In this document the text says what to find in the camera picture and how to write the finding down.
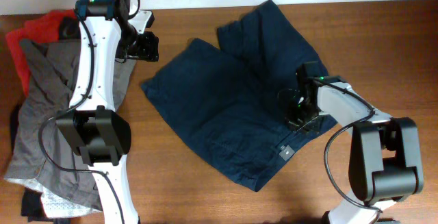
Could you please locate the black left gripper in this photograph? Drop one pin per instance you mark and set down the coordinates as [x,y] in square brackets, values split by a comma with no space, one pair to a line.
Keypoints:
[148,51]

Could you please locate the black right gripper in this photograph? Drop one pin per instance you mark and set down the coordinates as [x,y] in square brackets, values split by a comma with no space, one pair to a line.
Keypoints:
[288,116]

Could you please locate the navy blue shorts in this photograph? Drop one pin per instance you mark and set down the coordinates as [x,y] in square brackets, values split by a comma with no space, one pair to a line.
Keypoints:
[228,102]

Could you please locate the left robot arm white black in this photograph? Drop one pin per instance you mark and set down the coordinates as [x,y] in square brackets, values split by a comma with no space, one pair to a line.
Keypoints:
[90,125]

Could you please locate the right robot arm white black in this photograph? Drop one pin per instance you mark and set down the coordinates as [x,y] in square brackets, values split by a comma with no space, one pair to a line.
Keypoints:
[385,165]

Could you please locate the black garment top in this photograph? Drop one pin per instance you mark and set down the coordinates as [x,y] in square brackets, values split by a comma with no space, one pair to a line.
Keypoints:
[69,29]

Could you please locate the black garment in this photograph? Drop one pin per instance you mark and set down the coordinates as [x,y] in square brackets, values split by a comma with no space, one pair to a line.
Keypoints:
[69,29]
[31,207]

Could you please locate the red garment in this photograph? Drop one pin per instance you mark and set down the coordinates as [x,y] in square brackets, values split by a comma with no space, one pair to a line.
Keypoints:
[45,29]

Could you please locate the grey shorts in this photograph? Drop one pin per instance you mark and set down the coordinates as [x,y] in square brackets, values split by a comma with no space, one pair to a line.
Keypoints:
[41,152]

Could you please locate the white mesh garment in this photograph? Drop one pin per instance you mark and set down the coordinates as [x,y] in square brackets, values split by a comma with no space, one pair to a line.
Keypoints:
[54,206]

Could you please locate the black garment bottom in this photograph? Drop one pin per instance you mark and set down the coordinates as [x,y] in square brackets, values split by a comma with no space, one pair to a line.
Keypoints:
[31,207]

